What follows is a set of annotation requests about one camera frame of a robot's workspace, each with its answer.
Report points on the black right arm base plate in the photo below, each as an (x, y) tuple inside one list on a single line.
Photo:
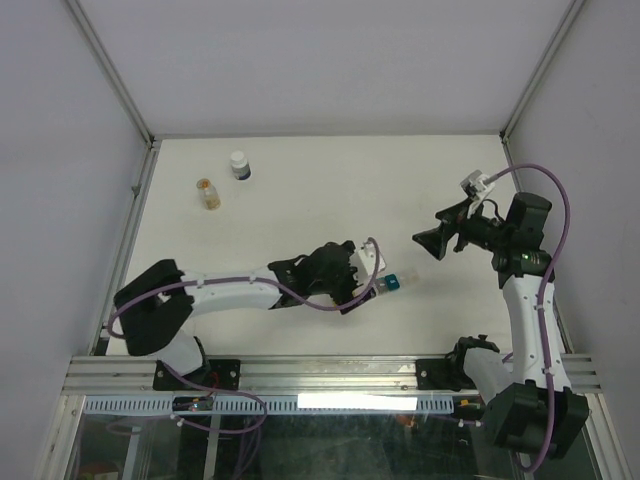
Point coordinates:
[(441, 374)]

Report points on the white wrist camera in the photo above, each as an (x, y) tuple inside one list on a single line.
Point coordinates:
[(477, 185), (368, 262)]

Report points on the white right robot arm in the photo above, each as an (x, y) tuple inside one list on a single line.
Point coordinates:
[(530, 405)]

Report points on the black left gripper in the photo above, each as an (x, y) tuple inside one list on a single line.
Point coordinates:
[(351, 271)]

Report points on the weekly pill organizer strip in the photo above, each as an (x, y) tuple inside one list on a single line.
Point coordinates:
[(391, 282)]

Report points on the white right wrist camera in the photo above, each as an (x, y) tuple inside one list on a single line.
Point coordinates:
[(477, 185)]

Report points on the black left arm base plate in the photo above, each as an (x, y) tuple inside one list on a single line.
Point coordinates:
[(216, 373)]

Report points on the white slotted cable duct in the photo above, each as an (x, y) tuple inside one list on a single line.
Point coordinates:
[(304, 403)]

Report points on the clear glass bottle orange cap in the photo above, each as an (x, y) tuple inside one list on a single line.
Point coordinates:
[(208, 194)]

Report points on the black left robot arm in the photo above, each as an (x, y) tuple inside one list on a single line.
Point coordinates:
[(150, 311)]

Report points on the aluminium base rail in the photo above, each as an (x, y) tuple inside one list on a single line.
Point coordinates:
[(259, 374)]

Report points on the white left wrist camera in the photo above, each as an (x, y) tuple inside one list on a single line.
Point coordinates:
[(368, 262)]

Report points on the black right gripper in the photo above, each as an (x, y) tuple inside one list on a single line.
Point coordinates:
[(435, 239)]

